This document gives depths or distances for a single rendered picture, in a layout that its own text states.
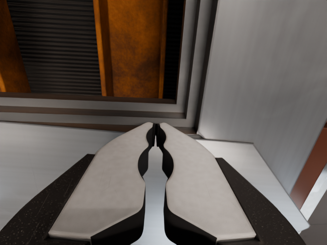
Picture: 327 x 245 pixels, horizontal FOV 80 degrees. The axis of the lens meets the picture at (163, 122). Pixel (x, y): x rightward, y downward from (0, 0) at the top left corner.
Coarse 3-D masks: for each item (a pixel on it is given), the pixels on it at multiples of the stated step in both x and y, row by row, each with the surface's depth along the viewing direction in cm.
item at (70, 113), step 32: (192, 0) 12; (192, 32) 13; (192, 64) 13; (0, 96) 15; (32, 96) 15; (64, 96) 16; (96, 96) 16; (192, 96) 14; (96, 128) 14; (128, 128) 14; (192, 128) 15
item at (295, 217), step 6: (294, 204) 18; (294, 210) 18; (288, 216) 18; (294, 216) 18; (300, 216) 19; (294, 222) 19; (300, 222) 19; (306, 222) 19; (300, 228) 19; (306, 228) 19
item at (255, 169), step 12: (252, 144) 14; (252, 156) 15; (252, 168) 16; (264, 168) 16; (252, 180) 16; (264, 180) 16; (276, 180) 16; (264, 192) 17; (276, 192) 17; (276, 204) 18; (288, 204) 18
